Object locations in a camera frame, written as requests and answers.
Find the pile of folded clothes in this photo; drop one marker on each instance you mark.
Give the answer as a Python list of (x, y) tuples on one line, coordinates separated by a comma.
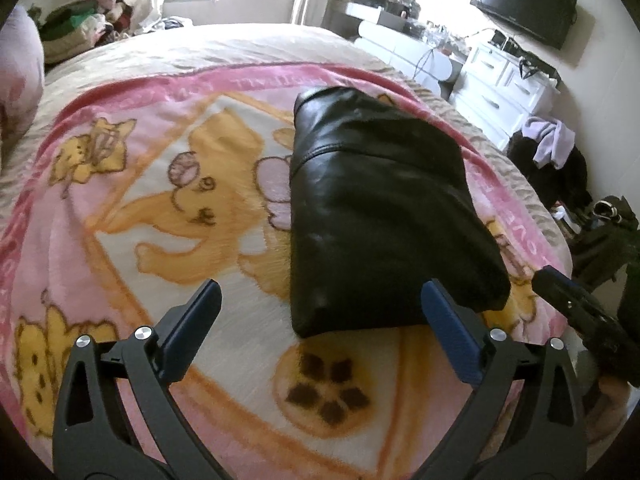
[(82, 25)]

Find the lilac garment on chair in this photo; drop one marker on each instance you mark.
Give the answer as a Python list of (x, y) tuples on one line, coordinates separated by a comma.
[(554, 141)]

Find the white long desk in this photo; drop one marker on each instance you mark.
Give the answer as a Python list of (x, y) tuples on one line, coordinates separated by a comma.
[(424, 64)]

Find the beige bed cover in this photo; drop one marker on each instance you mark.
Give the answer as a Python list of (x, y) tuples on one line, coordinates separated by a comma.
[(185, 50)]

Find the black printer on desk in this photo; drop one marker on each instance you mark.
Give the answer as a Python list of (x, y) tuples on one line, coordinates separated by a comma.
[(396, 7)]

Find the pink cartoon bear blanket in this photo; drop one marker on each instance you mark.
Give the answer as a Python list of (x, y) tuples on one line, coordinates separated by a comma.
[(141, 189)]

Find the black leather jacket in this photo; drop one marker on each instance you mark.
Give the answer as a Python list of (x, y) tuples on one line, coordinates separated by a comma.
[(380, 205)]

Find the white drawer dresser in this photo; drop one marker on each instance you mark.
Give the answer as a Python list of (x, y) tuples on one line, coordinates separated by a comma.
[(494, 94)]

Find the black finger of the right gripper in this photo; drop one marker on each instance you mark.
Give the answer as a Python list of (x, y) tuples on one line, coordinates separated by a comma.
[(583, 311)]

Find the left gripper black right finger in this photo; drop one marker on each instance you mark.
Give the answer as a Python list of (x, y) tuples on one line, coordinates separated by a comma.
[(524, 417)]

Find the pink quilted comforter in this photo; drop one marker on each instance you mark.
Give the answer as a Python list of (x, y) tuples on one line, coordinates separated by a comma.
[(22, 77)]

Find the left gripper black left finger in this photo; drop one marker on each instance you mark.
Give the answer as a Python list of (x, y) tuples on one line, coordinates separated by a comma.
[(93, 437)]

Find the black bag on floor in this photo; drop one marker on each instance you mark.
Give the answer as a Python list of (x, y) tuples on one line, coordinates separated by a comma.
[(609, 241)]

